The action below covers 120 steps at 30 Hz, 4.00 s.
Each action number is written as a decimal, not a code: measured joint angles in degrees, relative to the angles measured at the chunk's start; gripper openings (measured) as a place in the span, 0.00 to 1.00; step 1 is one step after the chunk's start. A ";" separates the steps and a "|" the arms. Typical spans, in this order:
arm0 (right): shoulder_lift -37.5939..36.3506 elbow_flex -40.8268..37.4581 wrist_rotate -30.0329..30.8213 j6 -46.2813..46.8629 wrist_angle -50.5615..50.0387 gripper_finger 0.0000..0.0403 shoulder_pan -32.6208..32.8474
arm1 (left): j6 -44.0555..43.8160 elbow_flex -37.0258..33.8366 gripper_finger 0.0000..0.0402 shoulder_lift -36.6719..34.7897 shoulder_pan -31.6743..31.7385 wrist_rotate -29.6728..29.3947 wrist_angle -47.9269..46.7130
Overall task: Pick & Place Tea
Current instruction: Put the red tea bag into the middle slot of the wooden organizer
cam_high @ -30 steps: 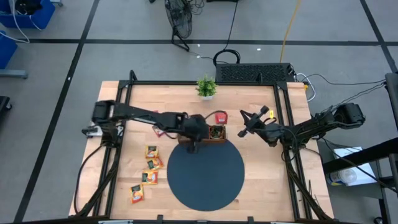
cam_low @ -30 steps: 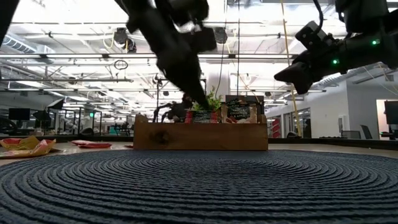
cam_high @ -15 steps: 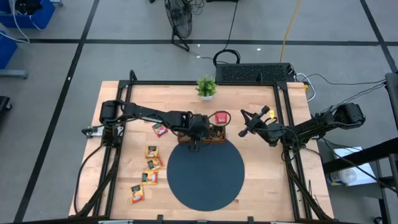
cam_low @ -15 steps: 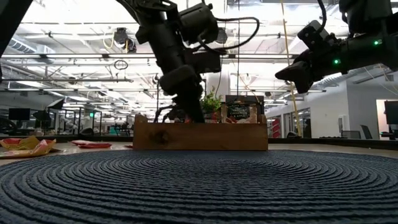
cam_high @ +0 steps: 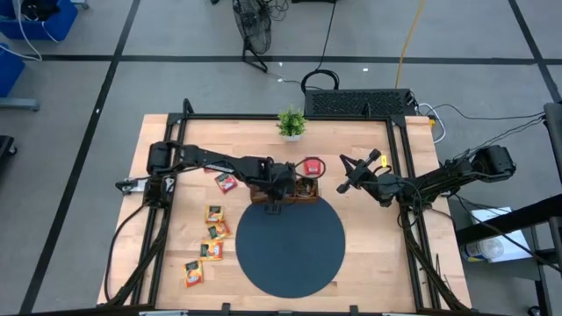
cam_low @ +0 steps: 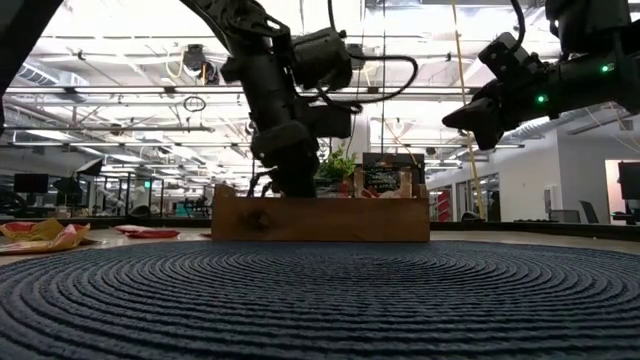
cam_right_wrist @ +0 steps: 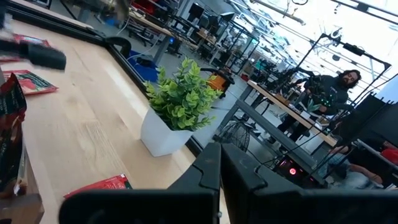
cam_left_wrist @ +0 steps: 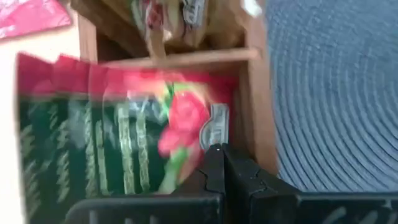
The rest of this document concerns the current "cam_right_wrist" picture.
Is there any person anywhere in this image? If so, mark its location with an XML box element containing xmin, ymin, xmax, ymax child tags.
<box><xmin>328</xmin><ymin>144</ymin><xmax>398</xmax><ymax>190</ymax></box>
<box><xmin>276</xmin><ymin>68</ymin><xmax>363</xmax><ymax>144</ymax></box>

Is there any wooden workbench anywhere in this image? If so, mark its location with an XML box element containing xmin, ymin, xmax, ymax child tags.
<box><xmin>247</xmin><ymin>80</ymin><xmax>339</xmax><ymax>147</ymax></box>

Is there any orange black shop vacuum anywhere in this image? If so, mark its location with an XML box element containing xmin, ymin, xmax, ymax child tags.
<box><xmin>205</xmin><ymin>67</ymin><xmax>236</xmax><ymax>100</ymax></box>

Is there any black computer case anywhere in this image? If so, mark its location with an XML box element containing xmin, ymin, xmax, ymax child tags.
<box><xmin>272</xmin><ymin>154</ymin><xmax>327</xmax><ymax>189</ymax></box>

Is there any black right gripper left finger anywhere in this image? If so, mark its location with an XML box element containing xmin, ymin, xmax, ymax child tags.
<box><xmin>167</xmin><ymin>142</ymin><xmax>221</xmax><ymax>191</ymax></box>

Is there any black floor fan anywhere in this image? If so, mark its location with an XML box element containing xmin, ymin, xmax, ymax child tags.
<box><xmin>213</xmin><ymin>120</ymin><xmax>251</xmax><ymax>153</ymax></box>

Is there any blue plastic bin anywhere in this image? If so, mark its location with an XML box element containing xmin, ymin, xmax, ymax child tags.
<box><xmin>126</xmin><ymin>49</ymin><xmax>160</xmax><ymax>83</ymax></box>

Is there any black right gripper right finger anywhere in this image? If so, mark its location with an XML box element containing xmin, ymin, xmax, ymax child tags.
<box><xmin>221</xmin><ymin>143</ymin><xmax>305</xmax><ymax>200</ymax></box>

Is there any black camera rig frame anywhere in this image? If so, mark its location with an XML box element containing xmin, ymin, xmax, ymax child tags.
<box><xmin>295</xmin><ymin>30</ymin><xmax>392</xmax><ymax>105</ymax></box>

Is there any green plant in white pot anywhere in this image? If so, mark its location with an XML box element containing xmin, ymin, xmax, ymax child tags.
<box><xmin>140</xmin><ymin>57</ymin><xmax>223</xmax><ymax>157</ymax></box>

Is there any gold vanilla tea packet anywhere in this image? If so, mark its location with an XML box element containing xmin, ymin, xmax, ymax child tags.
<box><xmin>0</xmin><ymin>123</ymin><xmax>25</xmax><ymax>191</ymax></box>

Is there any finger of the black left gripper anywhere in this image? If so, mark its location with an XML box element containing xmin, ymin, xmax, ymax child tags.
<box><xmin>0</xmin><ymin>39</ymin><xmax>67</xmax><ymax>71</ymax></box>

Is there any black monitor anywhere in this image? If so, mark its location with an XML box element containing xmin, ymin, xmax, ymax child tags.
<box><xmin>337</xmin><ymin>93</ymin><xmax>398</xmax><ymax>147</ymax></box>

